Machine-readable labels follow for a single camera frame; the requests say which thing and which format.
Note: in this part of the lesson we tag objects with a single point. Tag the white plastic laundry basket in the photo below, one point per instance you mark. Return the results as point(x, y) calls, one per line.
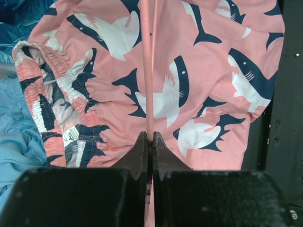
point(7, 69)

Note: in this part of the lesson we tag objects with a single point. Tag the pink shark print shorts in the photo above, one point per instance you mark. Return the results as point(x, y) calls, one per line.
point(214, 64)

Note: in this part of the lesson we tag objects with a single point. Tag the blue shark print shorts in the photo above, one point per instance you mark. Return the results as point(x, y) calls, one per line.
point(17, 20)

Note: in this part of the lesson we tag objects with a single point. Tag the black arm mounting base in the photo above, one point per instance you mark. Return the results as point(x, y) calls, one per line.
point(275, 142)

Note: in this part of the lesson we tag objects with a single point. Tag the light blue garment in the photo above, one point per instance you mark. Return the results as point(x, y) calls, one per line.
point(21, 145)

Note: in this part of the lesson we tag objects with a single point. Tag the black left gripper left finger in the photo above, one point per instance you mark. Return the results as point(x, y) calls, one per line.
point(82, 197)

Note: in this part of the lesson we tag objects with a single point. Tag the pink wire hanger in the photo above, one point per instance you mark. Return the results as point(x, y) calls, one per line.
point(149, 71)

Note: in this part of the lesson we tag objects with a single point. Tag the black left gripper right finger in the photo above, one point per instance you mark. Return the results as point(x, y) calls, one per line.
point(184, 197)

